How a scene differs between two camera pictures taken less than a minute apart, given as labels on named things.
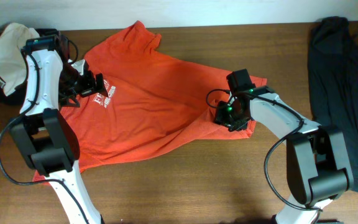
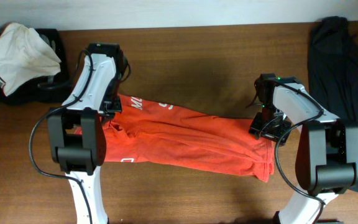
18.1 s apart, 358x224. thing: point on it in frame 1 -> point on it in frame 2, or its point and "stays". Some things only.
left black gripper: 89,88 -> 109,111
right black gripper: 220,117 -> 279,136
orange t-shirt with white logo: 153,100 -> 140,131
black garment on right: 344,84 stays
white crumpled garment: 5,59 stays
